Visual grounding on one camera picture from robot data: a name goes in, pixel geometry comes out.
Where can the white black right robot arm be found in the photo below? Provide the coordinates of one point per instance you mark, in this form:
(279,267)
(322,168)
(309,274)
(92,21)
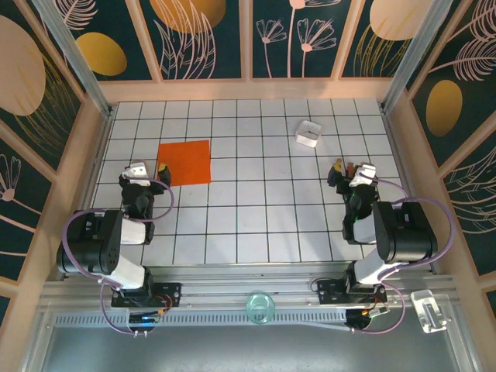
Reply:
(407,232)

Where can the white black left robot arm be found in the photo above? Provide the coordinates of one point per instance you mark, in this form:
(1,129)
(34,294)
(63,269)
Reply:
(89,240)

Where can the white square container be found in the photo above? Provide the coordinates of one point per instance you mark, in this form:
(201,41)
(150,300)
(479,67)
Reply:
(308,142)

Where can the clear acrylic holder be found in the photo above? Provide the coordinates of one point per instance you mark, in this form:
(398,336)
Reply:
(428,310)

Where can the clear green glass cup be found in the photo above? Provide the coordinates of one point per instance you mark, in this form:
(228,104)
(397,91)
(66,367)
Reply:
(260,308)

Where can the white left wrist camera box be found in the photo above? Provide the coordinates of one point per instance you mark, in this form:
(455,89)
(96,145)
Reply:
(135,172)

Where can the aluminium table side rail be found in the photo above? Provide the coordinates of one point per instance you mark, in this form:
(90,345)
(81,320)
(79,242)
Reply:
(410,193)
(87,193)

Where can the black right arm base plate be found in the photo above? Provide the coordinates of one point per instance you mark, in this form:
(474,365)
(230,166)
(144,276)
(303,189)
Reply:
(329,292)

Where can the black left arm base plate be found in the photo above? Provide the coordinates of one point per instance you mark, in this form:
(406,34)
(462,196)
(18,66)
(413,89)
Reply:
(170,294)

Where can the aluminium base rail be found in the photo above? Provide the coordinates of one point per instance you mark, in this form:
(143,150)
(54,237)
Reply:
(232,286)

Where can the aluminium frame post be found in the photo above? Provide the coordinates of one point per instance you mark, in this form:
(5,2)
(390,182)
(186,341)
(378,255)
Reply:
(418,46)
(73,54)

